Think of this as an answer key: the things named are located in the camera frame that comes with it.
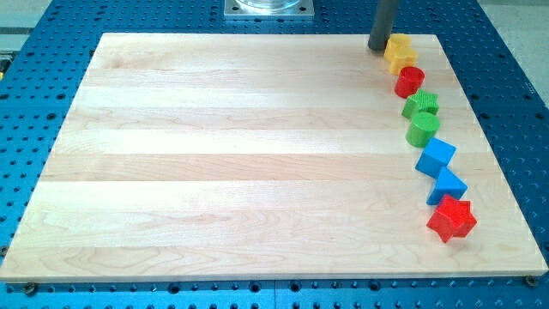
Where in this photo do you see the light wooden board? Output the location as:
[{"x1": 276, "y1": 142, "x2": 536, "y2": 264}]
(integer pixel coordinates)
[{"x1": 1, "y1": 33, "x2": 547, "y2": 282}]

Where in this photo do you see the yellow heart block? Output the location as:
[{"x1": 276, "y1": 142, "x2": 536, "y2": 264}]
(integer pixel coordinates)
[{"x1": 389, "y1": 46, "x2": 419, "y2": 76}]

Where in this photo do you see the green cylinder block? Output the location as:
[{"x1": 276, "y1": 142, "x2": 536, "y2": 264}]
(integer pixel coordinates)
[{"x1": 405, "y1": 112, "x2": 440, "y2": 148}]

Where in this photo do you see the red cylinder block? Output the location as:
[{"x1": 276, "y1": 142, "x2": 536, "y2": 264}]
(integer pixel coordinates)
[{"x1": 395, "y1": 66, "x2": 425, "y2": 99}]

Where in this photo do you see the green star block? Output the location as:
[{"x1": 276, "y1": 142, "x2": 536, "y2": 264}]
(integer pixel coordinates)
[{"x1": 401, "y1": 88, "x2": 439, "y2": 119}]

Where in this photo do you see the blue cube block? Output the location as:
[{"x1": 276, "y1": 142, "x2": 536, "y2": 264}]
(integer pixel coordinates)
[{"x1": 415, "y1": 137, "x2": 456, "y2": 178}]

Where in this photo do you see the yellow hexagon block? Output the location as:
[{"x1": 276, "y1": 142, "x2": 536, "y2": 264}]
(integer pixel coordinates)
[{"x1": 383, "y1": 33, "x2": 412, "y2": 61}]

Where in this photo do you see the blue triangle block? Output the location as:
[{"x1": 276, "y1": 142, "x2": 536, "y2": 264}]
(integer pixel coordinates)
[{"x1": 426, "y1": 167, "x2": 468, "y2": 205}]

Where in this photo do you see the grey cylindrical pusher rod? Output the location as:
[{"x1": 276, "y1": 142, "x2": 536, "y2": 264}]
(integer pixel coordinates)
[{"x1": 368, "y1": 0, "x2": 400, "y2": 52}]

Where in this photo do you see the red star block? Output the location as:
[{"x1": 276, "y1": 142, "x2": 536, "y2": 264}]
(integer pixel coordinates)
[{"x1": 426, "y1": 194, "x2": 477, "y2": 243}]

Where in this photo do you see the blue perforated metal table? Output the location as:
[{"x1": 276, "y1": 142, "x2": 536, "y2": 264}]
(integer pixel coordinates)
[{"x1": 1, "y1": 1, "x2": 548, "y2": 308}]

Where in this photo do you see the left board clamp screw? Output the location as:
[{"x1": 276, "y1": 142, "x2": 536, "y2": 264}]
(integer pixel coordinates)
[{"x1": 21, "y1": 282, "x2": 38, "y2": 296}]

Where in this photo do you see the board clamp screw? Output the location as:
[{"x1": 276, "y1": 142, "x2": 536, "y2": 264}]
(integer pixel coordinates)
[
  {"x1": 523, "y1": 276, "x2": 539, "y2": 288},
  {"x1": 21, "y1": 282, "x2": 38, "y2": 296}
]

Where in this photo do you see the right board clamp screw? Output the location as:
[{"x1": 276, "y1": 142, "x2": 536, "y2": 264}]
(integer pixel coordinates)
[{"x1": 523, "y1": 276, "x2": 539, "y2": 288}]

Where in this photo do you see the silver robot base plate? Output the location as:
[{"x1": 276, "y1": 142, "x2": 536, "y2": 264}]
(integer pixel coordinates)
[{"x1": 224, "y1": 0, "x2": 315, "y2": 20}]

